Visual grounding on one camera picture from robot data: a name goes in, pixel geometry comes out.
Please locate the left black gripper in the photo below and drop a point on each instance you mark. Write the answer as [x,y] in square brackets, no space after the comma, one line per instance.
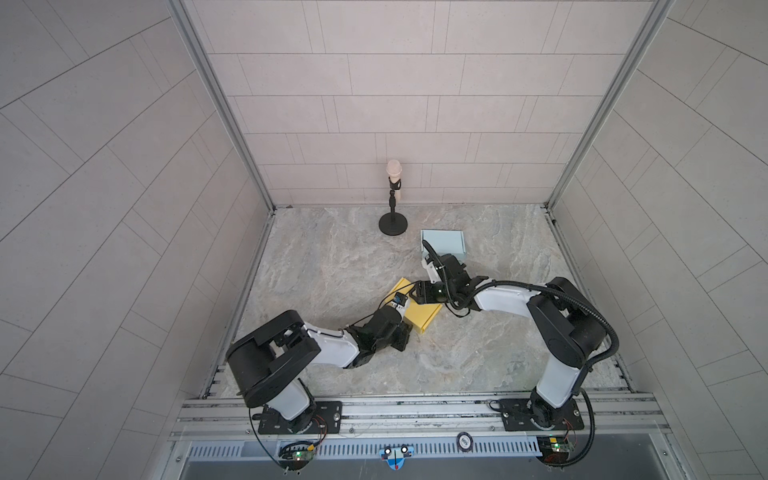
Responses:
[403,335]

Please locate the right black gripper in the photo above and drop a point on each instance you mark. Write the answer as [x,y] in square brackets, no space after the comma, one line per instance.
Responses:
[422,292]

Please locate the yellow paper box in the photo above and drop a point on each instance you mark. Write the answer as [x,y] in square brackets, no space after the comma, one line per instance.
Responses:
[418,315]

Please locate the light blue paper box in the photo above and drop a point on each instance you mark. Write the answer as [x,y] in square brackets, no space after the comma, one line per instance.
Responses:
[446,242]

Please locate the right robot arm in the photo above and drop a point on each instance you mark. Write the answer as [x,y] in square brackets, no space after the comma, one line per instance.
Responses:
[575,333]

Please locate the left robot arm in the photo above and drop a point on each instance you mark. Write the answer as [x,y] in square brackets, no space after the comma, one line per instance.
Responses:
[266,363]

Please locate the blue sticker marker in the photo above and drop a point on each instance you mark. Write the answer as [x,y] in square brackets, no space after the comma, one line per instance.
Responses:
[395,456]

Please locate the beige microphone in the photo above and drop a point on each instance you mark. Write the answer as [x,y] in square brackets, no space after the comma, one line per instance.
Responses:
[394,174]

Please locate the round black badge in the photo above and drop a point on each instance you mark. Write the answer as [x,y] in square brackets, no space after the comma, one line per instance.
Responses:
[464,442]

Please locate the left circuit board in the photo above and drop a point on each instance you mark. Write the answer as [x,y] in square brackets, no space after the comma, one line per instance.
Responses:
[300,451]

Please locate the circuit board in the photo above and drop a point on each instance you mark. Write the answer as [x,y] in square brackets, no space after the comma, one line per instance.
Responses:
[300,451]
[554,449]

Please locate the right circuit board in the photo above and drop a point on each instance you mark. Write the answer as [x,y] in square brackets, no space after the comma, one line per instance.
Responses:
[554,449]

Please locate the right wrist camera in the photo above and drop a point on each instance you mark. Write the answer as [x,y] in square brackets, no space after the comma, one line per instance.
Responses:
[432,271]

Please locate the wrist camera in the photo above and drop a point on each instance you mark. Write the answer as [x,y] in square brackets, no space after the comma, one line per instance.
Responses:
[432,271]
[399,302]

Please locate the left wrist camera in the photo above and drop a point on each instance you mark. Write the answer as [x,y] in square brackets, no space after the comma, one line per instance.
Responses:
[399,302]

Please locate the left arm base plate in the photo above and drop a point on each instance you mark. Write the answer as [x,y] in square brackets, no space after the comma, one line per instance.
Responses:
[321,417]

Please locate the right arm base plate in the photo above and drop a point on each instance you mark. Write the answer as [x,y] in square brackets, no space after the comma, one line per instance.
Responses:
[524,414]

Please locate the aluminium mounting rail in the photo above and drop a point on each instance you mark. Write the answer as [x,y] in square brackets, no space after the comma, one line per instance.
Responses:
[425,416]

